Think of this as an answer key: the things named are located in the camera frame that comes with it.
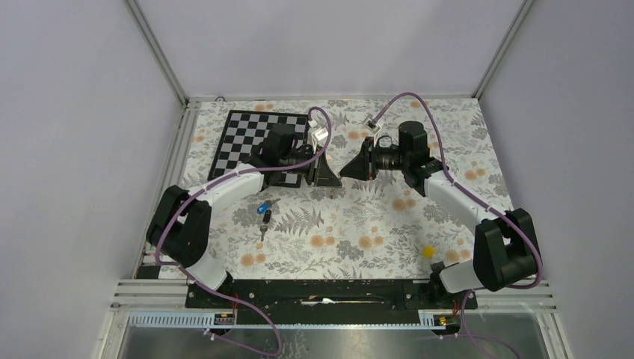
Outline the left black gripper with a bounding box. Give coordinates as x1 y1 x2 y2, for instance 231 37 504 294
280 146 342 188

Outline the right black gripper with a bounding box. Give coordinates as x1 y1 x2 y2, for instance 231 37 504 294
339 137 410 182

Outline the blue tag key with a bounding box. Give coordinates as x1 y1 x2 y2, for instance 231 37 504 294
256 199 279 215

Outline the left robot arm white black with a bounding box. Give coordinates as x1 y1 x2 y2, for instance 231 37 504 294
146 124 342 307

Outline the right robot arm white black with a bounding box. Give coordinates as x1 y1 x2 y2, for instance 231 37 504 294
339 121 540 308

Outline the floral patterned mat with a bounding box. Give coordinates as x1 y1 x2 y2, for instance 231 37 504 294
180 98 512 279

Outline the black white chessboard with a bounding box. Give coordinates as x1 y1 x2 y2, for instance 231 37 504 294
207 110 309 181

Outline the yellow small cube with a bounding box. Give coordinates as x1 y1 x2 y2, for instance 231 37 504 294
422 245 436 259

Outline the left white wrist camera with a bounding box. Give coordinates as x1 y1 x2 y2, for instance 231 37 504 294
308 126 329 151

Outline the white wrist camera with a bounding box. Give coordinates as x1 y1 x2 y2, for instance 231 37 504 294
308 126 329 151
363 114 381 138

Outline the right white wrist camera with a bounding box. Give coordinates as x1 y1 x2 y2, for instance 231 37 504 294
363 114 381 138

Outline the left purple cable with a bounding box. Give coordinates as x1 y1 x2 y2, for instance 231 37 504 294
154 106 333 358

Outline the purple cable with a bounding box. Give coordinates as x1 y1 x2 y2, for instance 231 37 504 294
370 92 545 358
154 106 333 358

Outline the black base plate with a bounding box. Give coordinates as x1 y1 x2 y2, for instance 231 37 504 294
185 279 478 321

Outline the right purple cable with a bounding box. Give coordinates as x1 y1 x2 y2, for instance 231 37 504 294
370 92 545 358

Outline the white slotted cable duct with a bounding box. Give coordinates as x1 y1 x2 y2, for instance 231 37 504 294
127 310 447 330

